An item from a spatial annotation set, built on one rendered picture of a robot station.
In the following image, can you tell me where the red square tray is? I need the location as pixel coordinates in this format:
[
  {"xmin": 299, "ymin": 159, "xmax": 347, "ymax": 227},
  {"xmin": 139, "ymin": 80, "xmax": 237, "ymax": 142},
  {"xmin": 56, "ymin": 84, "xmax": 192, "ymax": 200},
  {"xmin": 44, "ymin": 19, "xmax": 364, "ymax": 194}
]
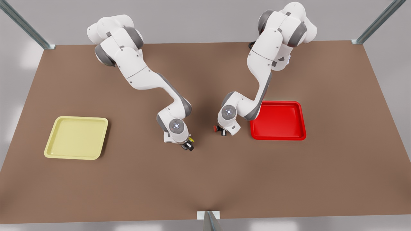
[{"xmin": 250, "ymin": 100, "xmax": 307, "ymax": 141}]

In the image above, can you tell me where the pale yellow square tray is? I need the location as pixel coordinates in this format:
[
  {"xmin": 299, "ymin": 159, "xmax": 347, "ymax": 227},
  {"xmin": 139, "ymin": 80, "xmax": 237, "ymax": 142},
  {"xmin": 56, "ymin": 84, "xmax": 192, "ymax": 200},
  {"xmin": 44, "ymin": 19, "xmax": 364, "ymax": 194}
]
[{"xmin": 44, "ymin": 116, "xmax": 109, "ymax": 160}]

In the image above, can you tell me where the silver frame post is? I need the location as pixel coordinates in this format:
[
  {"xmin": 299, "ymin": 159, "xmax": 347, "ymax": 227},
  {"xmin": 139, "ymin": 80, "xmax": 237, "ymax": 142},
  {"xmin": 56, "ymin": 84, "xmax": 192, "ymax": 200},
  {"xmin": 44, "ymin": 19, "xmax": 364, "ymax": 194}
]
[
  {"xmin": 0, "ymin": 0, "xmax": 56, "ymax": 50},
  {"xmin": 197, "ymin": 211, "xmax": 223, "ymax": 231},
  {"xmin": 351, "ymin": 0, "xmax": 407, "ymax": 45}
]

